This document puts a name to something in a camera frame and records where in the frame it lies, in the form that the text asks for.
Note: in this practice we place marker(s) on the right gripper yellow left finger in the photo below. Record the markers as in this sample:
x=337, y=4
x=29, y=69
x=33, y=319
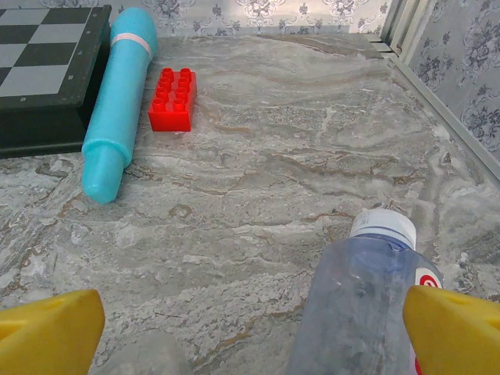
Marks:
x=47, y=340

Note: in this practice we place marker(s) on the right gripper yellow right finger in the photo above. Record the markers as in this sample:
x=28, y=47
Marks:
x=457, y=340

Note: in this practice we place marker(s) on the clear bottle red swirl label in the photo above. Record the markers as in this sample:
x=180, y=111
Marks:
x=351, y=304

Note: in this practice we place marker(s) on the teal plastic marker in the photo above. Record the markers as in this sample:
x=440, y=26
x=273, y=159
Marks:
x=117, y=97

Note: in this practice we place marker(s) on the red toy building brick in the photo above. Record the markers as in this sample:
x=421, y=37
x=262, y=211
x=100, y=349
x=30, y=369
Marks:
x=172, y=117

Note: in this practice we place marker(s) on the black and grey chessboard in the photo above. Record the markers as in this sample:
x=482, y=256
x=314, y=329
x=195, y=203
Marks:
x=39, y=58

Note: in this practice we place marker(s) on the aluminium table edge rail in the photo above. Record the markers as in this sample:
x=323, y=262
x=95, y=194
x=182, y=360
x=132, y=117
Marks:
x=449, y=106

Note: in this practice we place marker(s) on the aluminium frame corner post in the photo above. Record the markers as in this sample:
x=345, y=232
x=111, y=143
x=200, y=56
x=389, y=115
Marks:
x=396, y=23

